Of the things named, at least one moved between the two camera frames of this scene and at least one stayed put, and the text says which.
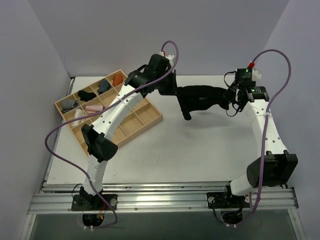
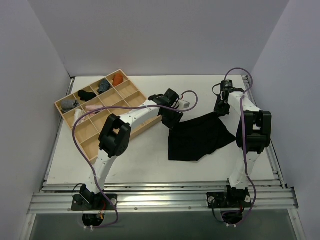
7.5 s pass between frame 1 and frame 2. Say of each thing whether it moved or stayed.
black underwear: moved
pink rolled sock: stayed
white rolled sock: stayed
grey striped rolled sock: stayed
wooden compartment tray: stayed
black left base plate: stayed
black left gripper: moved
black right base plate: stayed
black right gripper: moved
